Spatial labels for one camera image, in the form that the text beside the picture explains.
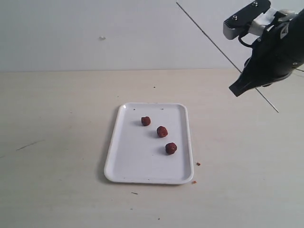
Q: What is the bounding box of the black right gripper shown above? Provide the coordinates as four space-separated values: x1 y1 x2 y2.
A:
229 18 304 97

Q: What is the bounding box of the thin metal skewer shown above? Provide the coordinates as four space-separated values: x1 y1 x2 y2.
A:
175 1 279 113

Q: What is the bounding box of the red meatball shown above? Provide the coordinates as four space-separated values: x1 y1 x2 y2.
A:
156 126 168 138
141 116 151 126
165 142 178 155

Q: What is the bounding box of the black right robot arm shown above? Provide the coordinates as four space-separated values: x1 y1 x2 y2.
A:
229 10 304 97

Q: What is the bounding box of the white plastic tray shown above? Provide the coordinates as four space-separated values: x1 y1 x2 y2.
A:
104 103 194 185

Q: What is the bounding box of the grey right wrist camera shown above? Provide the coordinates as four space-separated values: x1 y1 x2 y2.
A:
223 0 277 40

